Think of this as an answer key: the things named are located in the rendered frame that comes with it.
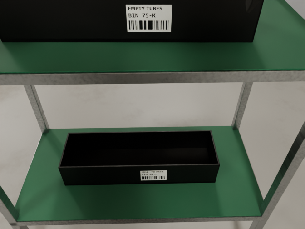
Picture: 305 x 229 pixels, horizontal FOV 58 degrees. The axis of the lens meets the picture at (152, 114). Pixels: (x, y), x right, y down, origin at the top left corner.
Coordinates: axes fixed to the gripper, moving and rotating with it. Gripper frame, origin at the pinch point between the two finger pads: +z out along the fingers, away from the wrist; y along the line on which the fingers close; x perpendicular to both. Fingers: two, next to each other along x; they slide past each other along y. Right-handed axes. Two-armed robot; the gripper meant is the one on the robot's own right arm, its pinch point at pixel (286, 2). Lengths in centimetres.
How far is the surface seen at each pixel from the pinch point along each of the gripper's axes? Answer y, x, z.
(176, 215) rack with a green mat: 8, 23, 76
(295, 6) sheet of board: -132, -179, 201
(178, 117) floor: -1, -38, 146
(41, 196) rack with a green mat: 57, 16, 79
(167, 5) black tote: 12.8, -17.3, 19.5
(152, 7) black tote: 15.9, -17.2, 19.9
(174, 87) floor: 0, -68, 162
